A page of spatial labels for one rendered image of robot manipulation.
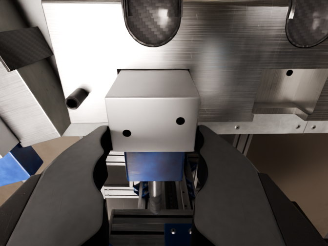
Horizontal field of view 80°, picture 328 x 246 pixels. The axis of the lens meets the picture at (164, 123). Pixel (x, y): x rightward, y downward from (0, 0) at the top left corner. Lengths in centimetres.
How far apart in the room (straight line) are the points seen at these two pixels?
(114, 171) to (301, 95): 103
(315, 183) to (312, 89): 175
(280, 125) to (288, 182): 149
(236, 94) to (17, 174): 24
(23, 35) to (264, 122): 30
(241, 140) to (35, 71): 96
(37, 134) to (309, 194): 194
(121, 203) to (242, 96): 121
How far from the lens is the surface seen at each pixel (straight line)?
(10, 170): 27
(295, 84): 22
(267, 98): 22
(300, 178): 183
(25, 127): 25
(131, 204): 133
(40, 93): 23
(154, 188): 17
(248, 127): 30
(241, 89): 17
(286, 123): 33
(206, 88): 16
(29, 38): 25
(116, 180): 119
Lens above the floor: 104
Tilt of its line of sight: 61 degrees down
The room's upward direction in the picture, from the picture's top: 175 degrees clockwise
